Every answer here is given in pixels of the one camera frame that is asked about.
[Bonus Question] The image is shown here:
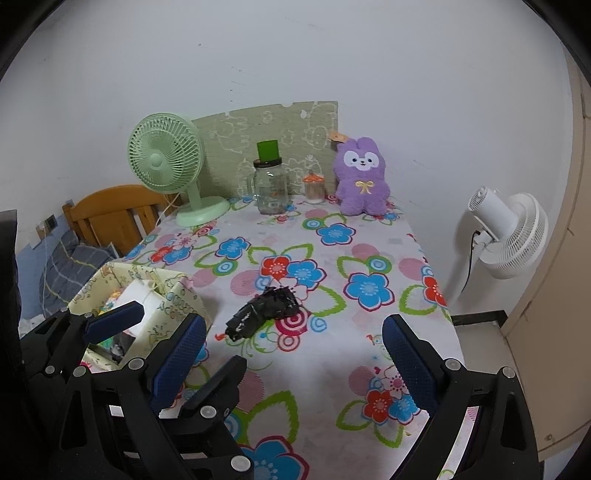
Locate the purple plush rabbit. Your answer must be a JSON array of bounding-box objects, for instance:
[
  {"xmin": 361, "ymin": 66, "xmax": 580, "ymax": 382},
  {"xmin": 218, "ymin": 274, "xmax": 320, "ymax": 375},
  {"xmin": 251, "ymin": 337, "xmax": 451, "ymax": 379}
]
[{"xmin": 329, "ymin": 131, "xmax": 392, "ymax": 216}]

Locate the beige cabinet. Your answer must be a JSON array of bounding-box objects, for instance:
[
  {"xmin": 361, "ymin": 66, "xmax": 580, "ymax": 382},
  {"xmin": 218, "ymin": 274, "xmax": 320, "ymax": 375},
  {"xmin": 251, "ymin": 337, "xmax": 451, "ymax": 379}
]
[{"xmin": 501, "ymin": 60, "xmax": 591, "ymax": 462}]

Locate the small jar with orange lid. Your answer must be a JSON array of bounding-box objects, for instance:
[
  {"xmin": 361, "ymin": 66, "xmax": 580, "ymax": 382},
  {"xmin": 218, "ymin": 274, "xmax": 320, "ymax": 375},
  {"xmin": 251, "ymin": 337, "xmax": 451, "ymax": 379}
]
[{"xmin": 303, "ymin": 171, "xmax": 326, "ymax": 204}]

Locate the white desk fan cable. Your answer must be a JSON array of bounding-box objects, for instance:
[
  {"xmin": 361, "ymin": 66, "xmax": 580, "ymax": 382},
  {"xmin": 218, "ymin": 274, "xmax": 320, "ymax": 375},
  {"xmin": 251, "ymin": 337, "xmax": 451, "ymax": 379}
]
[{"xmin": 157, "ymin": 191, "xmax": 181, "ymax": 223}]

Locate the white charger cable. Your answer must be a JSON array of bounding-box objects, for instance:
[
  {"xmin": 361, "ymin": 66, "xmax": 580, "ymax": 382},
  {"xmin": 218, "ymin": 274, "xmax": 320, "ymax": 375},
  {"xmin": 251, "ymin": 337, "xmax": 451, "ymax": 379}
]
[{"xmin": 36, "ymin": 224, "xmax": 51, "ymax": 301}]

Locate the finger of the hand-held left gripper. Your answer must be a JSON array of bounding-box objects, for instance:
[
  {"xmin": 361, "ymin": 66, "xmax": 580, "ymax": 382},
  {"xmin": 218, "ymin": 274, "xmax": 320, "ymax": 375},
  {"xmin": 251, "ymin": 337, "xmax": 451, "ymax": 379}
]
[
  {"xmin": 161, "ymin": 355, "xmax": 253, "ymax": 480},
  {"xmin": 21, "ymin": 301, "xmax": 145, "ymax": 393}
]

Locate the green cartoon board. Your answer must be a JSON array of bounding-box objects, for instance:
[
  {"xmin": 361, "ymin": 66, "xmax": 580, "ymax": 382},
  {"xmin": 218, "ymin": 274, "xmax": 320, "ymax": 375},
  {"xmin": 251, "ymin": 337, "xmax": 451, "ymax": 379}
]
[{"xmin": 191, "ymin": 102, "xmax": 339, "ymax": 200}]

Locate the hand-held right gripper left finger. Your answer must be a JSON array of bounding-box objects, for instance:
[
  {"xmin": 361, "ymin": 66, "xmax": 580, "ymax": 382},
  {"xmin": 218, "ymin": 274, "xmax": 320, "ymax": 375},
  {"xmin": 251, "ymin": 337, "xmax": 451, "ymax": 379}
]
[{"xmin": 44, "ymin": 314, "xmax": 207, "ymax": 480}]

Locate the black plastic bag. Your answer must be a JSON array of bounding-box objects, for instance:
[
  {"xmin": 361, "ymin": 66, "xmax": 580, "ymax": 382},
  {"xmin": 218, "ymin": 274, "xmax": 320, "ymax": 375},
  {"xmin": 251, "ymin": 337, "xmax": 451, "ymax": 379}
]
[{"xmin": 224, "ymin": 285, "xmax": 302, "ymax": 343}]

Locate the glass jar with green cap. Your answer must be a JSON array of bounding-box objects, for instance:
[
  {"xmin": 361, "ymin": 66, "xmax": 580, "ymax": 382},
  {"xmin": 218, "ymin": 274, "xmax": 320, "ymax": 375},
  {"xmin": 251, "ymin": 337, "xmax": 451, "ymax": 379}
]
[{"xmin": 247, "ymin": 140, "xmax": 290, "ymax": 215}]

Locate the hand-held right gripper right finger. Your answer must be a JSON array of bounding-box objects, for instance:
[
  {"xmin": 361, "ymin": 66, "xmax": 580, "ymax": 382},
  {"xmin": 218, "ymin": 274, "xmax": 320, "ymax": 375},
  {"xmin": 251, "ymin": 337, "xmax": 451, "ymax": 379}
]
[{"xmin": 382, "ymin": 315, "xmax": 541, "ymax": 480}]

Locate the black fan cable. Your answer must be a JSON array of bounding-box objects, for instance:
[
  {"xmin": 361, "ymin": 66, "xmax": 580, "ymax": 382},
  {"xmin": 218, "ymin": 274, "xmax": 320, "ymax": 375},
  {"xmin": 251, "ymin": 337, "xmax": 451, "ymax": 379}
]
[{"xmin": 464, "ymin": 226, "xmax": 483, "ymax": 291}]

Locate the green desk fan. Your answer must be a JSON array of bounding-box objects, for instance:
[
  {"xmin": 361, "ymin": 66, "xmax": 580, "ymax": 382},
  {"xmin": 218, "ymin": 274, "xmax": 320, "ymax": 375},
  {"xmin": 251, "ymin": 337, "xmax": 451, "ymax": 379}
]
[{"xmin": 128, "ymin": 114, "xmax": 230, "ymax": 227}]

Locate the white standing fan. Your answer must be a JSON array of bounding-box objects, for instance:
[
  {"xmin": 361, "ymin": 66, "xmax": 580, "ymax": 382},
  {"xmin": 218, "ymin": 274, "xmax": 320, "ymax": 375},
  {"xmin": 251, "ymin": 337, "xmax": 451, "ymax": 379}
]
[{"xmin": 445, "ymin": 186, "xmax": 549, "ymax": 315}]

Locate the yellow cartoon fabric storage box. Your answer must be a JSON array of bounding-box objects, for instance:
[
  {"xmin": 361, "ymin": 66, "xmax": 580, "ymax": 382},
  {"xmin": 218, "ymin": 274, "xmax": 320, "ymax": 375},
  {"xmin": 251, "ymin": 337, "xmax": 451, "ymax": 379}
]
[{"xmin": 67, "ymin": 264, "xmax": 214, "ymax": 372}]

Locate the wooden bed headboard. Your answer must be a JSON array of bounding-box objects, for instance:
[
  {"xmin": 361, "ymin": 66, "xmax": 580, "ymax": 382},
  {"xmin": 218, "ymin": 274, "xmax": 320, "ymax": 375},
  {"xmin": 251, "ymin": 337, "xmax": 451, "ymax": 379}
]
[{"xmin": 62, "ymin": 185, "xmax": 181, "ymax": 257}]

